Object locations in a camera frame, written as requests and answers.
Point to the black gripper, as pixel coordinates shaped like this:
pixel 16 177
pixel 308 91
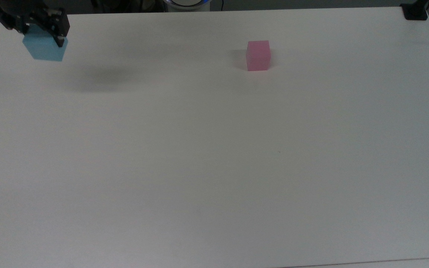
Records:
pixel 32 13

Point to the blue foam cube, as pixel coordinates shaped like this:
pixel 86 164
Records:
pixel 46 50

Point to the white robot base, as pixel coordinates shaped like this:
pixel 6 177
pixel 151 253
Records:
pixel 187 4

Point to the pink foam cube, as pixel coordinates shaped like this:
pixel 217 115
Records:
pixel 258 56

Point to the black camera stand clamp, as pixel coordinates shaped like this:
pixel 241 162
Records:
pixel 415 11

